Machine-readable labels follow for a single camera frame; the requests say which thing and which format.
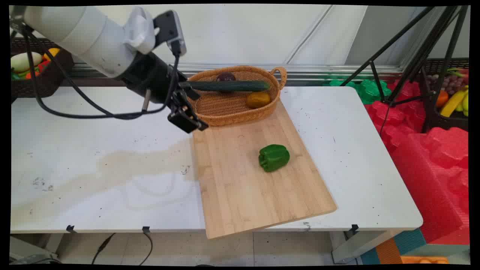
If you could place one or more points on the small red foam block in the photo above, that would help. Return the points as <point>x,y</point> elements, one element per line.
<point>393,120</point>

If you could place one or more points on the yellow toy banana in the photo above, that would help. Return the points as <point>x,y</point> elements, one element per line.
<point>452,103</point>

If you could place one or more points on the purple onion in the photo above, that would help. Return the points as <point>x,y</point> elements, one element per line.
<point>226,77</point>

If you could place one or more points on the aluminium wall rail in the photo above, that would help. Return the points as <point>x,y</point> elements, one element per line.
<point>318,71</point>

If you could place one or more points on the orange toy fruit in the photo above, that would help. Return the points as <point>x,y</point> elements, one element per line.
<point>442,99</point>

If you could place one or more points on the large red foam block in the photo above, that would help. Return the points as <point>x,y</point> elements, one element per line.
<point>431,180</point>

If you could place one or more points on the black camera tripod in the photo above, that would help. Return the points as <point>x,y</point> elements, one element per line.
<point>423,48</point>

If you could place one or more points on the woven wicker basket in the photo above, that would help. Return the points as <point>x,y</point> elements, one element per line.
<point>225,107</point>

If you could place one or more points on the yellow bell pepper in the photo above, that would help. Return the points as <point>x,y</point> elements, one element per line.
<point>258,100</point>

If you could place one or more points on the bamboo cutting board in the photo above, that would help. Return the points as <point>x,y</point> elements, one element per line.
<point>255,195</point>

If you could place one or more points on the black basket with vegetables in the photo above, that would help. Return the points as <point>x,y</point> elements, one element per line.
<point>52,80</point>

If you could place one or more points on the green bell pepper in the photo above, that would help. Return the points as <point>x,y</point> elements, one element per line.
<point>273,157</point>

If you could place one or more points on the purple toy grapes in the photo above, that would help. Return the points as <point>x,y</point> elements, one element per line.
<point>448,83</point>

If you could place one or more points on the green foam piece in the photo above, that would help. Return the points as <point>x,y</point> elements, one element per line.
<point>369,92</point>

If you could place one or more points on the red toy pepper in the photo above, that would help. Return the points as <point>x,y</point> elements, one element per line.
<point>43,65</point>

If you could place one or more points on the black crate with fruit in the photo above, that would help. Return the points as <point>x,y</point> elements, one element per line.
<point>450,122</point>

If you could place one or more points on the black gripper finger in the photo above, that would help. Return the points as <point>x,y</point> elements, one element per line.
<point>190,90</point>
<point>186,119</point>

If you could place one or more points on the white table leg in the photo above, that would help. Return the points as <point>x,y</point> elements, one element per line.
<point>360,247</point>

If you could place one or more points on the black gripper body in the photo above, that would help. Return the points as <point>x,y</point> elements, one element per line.
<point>152,77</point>

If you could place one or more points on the dark green cucumber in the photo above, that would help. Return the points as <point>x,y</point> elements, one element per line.
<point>232,86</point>

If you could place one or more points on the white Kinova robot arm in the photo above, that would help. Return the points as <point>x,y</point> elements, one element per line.
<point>82,33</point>

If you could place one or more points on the orange tray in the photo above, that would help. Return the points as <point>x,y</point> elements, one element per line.
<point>423,260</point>

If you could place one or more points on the teal and orange floor mat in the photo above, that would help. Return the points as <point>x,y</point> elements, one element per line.
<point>397,247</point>

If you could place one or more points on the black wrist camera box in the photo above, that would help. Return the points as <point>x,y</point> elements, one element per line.
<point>168,28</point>

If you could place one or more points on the yellow-green toy fruit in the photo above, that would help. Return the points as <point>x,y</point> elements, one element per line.
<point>465,104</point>

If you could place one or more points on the white toy melon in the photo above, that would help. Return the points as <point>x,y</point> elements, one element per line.
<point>24,62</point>

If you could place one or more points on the black table clamp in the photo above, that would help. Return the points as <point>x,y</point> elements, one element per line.
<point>70,228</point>
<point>353,228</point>
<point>146,228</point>

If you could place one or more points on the yellow toy fruit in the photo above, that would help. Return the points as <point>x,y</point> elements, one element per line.
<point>52,53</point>

